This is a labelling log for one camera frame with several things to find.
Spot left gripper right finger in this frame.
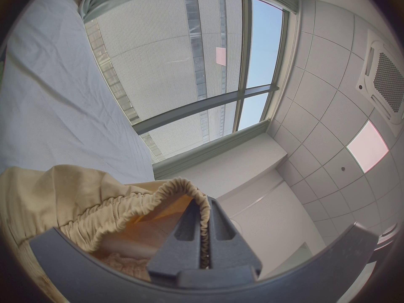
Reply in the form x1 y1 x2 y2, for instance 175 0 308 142
207 196 263 279

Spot tan drawstring shorts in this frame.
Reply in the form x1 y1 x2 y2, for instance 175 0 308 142
0 165 212 283

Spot white ceiling air conditioner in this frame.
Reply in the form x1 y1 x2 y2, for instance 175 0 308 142
356 29 404 138

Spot square ceiling light panel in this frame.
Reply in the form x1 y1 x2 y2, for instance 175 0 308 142
346 120 389 173

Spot bed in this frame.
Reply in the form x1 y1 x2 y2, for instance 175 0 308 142
0 0 156 182

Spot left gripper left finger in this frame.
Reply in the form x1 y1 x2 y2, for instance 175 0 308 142
147 198 203 285

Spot grey-green curtain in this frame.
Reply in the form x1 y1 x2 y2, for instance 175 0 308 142
77 0 300 24

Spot window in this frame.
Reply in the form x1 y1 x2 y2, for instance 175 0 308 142
84 0 299 173

